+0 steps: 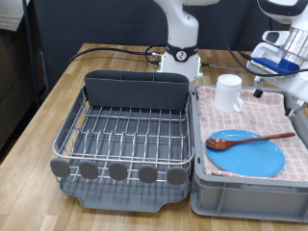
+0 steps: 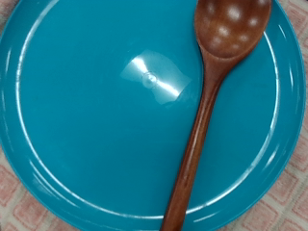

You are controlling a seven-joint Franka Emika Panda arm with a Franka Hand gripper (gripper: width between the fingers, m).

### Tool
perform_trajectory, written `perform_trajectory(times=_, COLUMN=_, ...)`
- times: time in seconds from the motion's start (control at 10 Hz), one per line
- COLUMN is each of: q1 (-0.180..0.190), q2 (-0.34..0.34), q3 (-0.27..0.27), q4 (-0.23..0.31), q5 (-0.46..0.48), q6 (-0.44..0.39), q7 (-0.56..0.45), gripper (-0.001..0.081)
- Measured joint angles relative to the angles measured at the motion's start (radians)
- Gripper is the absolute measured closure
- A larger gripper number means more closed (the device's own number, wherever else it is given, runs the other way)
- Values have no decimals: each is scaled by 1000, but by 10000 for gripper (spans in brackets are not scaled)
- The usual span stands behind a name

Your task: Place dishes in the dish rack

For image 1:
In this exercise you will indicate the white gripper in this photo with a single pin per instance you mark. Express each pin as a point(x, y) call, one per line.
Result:
point(298, 84)

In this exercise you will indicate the pink checkered dish cloth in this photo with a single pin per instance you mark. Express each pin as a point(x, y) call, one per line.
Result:
point(269, 115)

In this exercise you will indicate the white plastic mug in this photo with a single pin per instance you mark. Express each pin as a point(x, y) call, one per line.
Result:
point(227, 93)

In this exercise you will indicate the wrist camera on blue mount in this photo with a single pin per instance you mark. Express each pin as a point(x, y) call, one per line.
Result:
point(272, 65)

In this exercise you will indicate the dark grey cutlery holder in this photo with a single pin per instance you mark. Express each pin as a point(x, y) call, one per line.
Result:
point(134, 91)

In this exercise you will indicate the grey dish drying rack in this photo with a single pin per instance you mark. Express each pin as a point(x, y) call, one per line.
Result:
point(128, 199)

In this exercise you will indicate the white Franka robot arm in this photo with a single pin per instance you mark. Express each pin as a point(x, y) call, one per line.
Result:
point(179, 29)

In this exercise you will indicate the dark cabinet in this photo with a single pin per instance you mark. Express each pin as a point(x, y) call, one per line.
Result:
point(11, 80)

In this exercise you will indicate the grey plastic crate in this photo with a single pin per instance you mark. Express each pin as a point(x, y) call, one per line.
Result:
point(243, 200)

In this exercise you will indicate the dark partition screen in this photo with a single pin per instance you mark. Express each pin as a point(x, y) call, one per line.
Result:
point(96, 22)

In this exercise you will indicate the blue plastic plate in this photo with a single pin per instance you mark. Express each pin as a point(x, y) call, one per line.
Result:
point(247, 157)

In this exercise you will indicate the black metal pole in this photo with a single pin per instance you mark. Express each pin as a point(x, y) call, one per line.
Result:
point(30, 48)

